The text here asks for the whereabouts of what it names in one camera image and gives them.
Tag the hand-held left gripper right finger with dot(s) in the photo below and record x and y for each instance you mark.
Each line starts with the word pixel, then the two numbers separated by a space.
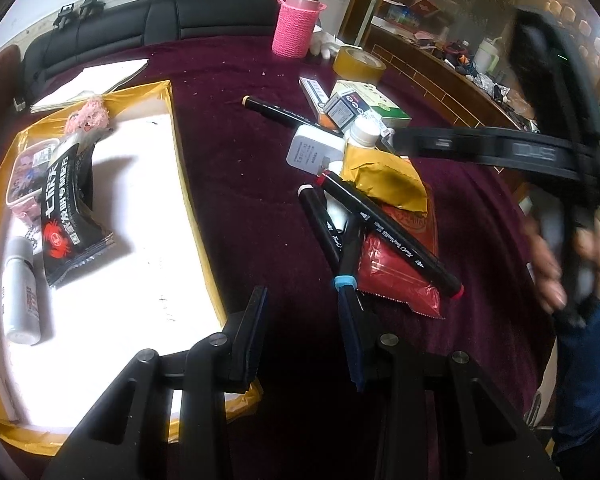
pixel 349 340

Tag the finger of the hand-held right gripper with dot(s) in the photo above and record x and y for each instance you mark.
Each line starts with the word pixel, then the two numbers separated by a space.
pixel 480 147

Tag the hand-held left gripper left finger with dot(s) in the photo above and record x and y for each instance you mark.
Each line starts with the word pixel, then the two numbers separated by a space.
pixel 258 340

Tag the red snack packet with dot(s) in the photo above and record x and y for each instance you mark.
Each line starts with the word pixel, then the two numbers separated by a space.
pixel 405 280

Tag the black marker blue caps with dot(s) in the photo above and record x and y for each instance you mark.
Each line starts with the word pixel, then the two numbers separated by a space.
pixel 350 255

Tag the yellow snack packet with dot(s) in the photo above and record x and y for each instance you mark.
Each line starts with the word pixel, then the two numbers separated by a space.
pixel 385 180

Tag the black marker red caps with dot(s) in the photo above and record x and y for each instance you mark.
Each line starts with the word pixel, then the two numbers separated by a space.
pixel 390 235

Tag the black marker pink cap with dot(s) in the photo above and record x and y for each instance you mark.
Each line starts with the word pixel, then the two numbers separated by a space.
pixel 320 220

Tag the white tube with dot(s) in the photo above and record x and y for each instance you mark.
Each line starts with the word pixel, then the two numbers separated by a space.
pixel 336 210

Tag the yellow cardboard box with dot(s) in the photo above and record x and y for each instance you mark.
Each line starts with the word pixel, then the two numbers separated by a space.
pixel 145 240

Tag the person's right forearm blue sleeve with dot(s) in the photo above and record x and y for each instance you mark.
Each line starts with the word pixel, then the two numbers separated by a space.
pixel 590 385

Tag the person's right hand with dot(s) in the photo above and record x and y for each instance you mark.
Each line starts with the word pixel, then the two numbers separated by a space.
pixel 547 270

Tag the white jug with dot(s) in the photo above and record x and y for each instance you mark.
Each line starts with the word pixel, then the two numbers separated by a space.
pixel 487 55

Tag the wooden cabinet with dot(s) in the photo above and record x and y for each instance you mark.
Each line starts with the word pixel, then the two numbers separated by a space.
pixel 430 82

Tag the green white medicine box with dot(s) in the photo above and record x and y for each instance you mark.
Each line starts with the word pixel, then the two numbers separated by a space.
pixel 380 100

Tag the white pill bottle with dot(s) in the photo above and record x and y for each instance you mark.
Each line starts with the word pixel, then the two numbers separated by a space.
pixel 362 132

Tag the blue white medicine box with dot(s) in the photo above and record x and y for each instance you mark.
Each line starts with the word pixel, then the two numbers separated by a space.
pixel 342 110

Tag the yellow tape roll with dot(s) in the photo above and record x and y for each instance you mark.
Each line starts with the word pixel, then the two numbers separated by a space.
pixel 357 65

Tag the white charger adapter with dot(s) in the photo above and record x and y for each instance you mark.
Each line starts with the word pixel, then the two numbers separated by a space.
pixel 310 152

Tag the long white box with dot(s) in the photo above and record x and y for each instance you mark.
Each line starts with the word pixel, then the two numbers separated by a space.
pixel 314 92

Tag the white glove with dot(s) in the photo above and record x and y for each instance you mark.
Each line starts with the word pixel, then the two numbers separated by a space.
pixel 325 42

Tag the black marker beige cap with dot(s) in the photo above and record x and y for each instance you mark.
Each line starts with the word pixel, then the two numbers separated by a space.
pixel 285 112

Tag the pink knitted thermos bottle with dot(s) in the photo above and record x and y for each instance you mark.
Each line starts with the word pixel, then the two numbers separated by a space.
pixel 295 25

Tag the black snack packet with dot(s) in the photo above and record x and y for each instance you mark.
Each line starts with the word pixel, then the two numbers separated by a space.
pixel 65 210

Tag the small white bottle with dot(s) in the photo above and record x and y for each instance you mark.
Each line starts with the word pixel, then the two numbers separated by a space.
pixel 22 300

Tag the pink plush toy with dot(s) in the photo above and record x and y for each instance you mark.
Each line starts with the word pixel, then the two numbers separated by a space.
pixel 87 115

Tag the white paper pad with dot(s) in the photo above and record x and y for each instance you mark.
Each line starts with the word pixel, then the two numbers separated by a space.
pixel 95 80

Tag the black leather sofa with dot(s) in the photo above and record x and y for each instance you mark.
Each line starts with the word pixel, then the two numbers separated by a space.
pixel 130 22

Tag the brown chair back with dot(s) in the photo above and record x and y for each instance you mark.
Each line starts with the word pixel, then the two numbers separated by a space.
pixel 0 75

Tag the black clip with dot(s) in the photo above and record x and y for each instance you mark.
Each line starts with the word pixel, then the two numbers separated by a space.
pixel 65 14
pixel 91 4

